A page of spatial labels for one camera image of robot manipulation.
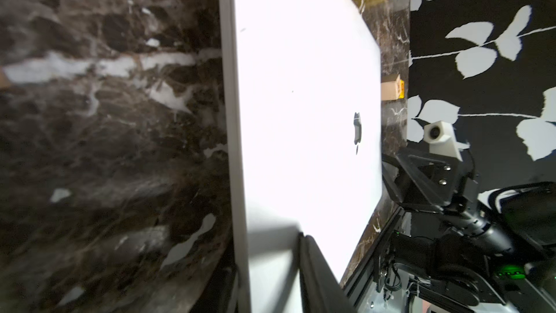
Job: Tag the yellow number cube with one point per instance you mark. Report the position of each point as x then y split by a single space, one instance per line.
401 85

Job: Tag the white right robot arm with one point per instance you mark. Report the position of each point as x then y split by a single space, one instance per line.
498 252

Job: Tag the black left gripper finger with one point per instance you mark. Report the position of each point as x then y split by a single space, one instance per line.
320 292

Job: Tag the wooden letter cube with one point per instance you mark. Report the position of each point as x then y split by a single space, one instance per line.
389 87

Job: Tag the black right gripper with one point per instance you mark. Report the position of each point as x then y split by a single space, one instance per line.
431 183

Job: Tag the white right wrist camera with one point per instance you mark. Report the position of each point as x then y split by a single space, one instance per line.
442 141

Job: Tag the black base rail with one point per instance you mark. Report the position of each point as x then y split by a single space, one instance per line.
371 269

